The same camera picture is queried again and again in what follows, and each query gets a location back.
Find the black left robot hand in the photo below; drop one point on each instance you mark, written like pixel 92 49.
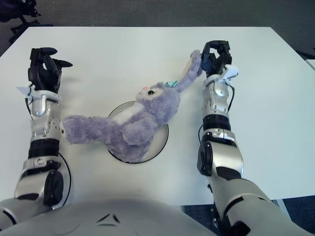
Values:
pixel 44 76

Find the white table leg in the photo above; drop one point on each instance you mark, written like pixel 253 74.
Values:
pixel 280 205

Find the white neighbouring table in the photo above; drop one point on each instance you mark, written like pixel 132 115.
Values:
pixel 310 64

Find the black office chair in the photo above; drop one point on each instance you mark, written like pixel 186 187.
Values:
pixel 12 9

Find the white plate with black rim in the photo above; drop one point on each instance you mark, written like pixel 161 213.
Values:
pixel 160 141

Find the purple plush bunny doll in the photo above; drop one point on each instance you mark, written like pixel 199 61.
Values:
pixel 137 123

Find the silver robot torso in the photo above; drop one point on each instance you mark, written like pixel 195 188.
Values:
pixel 110 218

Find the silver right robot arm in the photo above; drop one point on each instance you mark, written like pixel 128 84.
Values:
pixel 221 152

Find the black table bracket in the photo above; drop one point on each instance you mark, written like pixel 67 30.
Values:
pixel 213 221

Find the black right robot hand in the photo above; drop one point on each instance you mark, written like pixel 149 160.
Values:
pixel 219 61

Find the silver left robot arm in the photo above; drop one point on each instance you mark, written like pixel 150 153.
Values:
pixel 41 127

